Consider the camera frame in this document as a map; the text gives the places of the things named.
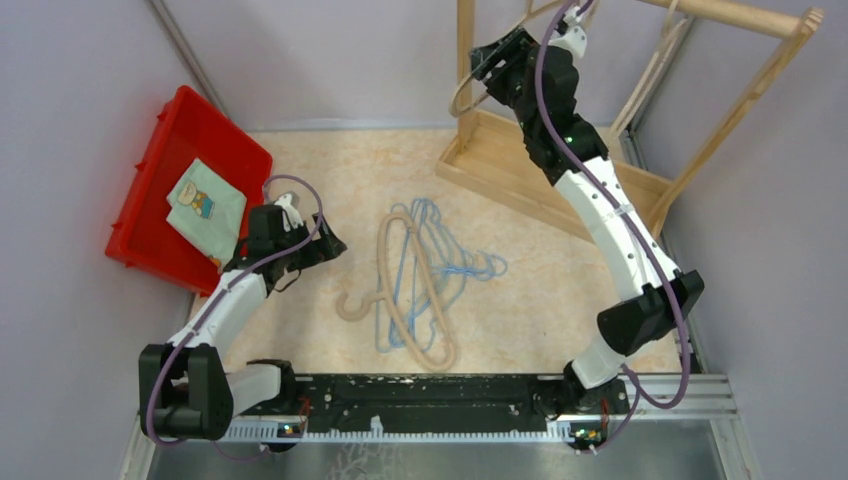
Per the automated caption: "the beige plastic hanger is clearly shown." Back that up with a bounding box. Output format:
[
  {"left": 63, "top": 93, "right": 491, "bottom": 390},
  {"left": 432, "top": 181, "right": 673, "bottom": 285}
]
[
  {"left": 448, "top": 0, "right": 601, "bottom": 121},
  {"left": 619, "top": 13, "right": 694, "bottom": 130},
  {"left": 335, "top": 212, "right": 458, "bottom": 373},
  {"left": 609, "top": 0, "right": 690, "bottom": 137}
]

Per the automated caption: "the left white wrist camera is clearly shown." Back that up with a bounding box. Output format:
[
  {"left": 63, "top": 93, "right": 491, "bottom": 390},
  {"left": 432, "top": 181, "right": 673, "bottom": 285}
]
[{"left": 273, "top": 191, "right": 305, "bottom": 232}]

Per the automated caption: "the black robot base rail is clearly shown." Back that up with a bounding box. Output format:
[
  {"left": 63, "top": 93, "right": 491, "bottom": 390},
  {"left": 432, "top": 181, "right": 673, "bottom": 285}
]
[{"left": 238, "top": 372, "right": 631, "bottom": 439}]

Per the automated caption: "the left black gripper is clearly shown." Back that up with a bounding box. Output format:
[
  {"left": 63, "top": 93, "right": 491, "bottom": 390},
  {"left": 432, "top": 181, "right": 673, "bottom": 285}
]
[{"left": 275, "top": 211, "right": 346, "bottom": 272}]

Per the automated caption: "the blue wire hanger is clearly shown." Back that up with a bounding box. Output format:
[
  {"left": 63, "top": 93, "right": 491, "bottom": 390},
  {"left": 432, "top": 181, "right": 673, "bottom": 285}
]
[
  {"left": 430, "top": 249, "right": 509, "bottom": 292},
  {"left": 375, "top": 197, "right": 473, "bottom": 353}
]

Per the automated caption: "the folded light green cloth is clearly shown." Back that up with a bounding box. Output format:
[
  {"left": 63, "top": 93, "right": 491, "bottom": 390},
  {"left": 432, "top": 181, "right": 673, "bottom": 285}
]
[{"left": 166, "top": 158, "right": 247, "bottom": 272}]

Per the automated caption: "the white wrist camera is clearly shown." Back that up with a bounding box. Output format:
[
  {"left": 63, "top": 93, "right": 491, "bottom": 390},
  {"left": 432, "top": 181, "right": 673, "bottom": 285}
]
[
  {"left": 547, "top": 7, "right": 588, "bottom": 60},
  {"left": 273, "top": 191, "right": 305, "bottom": 232}
]

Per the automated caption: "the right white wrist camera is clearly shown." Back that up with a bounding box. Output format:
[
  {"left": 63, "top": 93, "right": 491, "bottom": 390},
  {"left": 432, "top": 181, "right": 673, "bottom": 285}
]
[{"left": 547, "top": 7, "right": 588, "bottom": 60}]

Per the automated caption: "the red plastic bin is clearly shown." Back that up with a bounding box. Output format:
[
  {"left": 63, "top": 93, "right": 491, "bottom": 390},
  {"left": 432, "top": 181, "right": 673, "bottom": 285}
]
[{"left": 105, "top": 85, "right": 273, "bottom": 296}]

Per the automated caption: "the wooden hanger rack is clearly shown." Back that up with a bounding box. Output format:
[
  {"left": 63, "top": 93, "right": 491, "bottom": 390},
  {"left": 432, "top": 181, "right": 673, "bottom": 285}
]
[{"left": 436, "top": 1, "right": 825, "bottom": 239}]

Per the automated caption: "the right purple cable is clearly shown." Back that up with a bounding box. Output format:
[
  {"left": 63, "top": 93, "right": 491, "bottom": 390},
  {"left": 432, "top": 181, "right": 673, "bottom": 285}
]
[{"left": 533, "top": 0, "right": 694, "bottom": 411}]

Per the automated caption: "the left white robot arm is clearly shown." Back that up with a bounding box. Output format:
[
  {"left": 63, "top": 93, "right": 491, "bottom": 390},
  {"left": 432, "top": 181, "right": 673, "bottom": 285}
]
[{"left": 138, "top": 204, "right": 347, "bottom": 445}]

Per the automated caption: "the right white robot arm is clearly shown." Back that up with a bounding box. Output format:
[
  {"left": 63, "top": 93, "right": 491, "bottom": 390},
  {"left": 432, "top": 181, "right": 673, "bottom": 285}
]
[{"left": 469, "top": 27, "right": 704, "bottom": 412}]

